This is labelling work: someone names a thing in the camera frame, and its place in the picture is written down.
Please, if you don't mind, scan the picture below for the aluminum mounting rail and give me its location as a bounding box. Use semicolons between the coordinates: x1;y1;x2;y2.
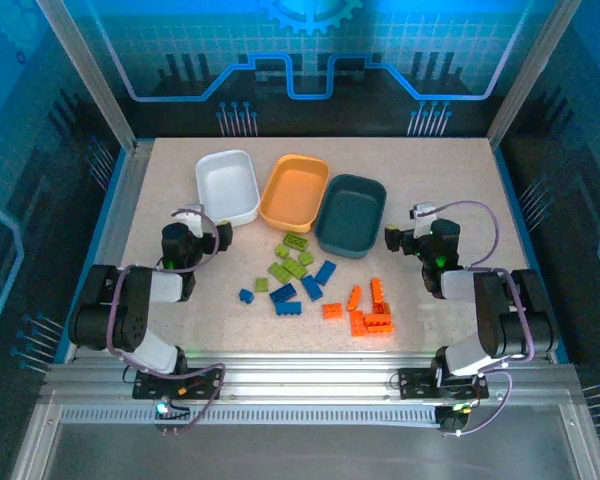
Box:
39;351;579;407

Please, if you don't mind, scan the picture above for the slotted metal strip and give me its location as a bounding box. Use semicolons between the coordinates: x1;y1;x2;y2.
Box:
58;406;442;427

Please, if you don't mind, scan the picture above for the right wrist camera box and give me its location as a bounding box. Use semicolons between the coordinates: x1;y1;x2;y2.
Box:
411;201;435;239

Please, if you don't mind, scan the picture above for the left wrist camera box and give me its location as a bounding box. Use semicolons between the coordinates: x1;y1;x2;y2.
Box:
181;203;206;239

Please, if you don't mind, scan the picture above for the teal plastic container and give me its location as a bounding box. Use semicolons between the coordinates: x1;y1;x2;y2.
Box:
313;173;388;261

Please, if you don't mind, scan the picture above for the orange plastic container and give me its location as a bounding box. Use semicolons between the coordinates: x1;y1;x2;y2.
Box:
258;153;331;234

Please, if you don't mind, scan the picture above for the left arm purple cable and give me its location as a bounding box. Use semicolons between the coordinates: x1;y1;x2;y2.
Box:
104;208;227;437

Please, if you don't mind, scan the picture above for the black controller box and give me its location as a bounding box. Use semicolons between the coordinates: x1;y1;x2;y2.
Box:
153;398;192;437
436;401;474;436

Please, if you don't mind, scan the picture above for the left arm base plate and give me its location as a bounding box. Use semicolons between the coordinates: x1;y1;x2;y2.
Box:
131;366;225;402

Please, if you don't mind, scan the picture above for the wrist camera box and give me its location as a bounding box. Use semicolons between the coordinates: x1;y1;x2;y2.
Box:
181;203;206;239
411;201;435;239

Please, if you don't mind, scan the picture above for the aluminum frame post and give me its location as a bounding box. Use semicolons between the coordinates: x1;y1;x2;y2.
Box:
35;0;140;152
486;0;584;147

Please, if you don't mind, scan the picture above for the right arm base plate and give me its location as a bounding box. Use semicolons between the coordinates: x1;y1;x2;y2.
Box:
398;366;491;402

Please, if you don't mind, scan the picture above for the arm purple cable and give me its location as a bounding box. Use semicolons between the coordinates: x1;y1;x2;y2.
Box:
429;200;537;437
104;208;227;437

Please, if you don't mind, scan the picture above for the white plastic container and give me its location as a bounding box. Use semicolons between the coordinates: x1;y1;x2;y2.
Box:
194;149;261;228

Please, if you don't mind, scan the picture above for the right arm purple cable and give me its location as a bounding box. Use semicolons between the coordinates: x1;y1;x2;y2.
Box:
429;200;537;437

